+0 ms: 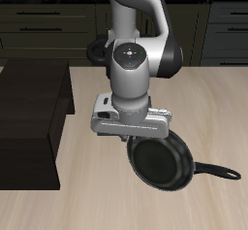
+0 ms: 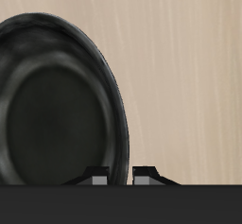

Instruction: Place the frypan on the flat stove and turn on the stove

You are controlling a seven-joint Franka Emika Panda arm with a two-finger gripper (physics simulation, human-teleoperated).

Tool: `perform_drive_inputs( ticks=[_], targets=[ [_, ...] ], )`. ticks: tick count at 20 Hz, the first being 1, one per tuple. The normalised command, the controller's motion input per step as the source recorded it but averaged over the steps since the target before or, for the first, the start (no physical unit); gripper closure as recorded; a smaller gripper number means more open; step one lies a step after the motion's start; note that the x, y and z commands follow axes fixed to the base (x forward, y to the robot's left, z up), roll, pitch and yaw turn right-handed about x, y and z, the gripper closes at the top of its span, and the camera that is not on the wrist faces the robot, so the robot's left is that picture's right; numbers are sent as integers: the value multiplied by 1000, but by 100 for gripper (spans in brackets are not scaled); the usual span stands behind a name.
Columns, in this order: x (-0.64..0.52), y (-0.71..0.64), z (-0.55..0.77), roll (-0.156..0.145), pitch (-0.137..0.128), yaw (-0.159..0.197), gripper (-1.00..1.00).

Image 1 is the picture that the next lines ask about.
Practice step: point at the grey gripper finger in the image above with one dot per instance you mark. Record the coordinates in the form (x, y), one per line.
(124, 138)

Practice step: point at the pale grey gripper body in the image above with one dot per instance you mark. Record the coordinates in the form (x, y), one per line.
(129, 127)

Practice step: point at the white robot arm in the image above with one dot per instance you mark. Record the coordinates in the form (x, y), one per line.
(129, 78)

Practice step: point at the black frying pan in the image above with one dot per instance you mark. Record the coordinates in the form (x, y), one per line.
(158, 162)

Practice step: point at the dark wooden cabinet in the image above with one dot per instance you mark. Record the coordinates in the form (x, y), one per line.
(29, 117)

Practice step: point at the dark olive kitchen cupboards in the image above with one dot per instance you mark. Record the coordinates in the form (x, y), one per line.
(48, 20)

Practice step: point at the grey kitchen drawer unit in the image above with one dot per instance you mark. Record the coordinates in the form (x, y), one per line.
(226, 30)

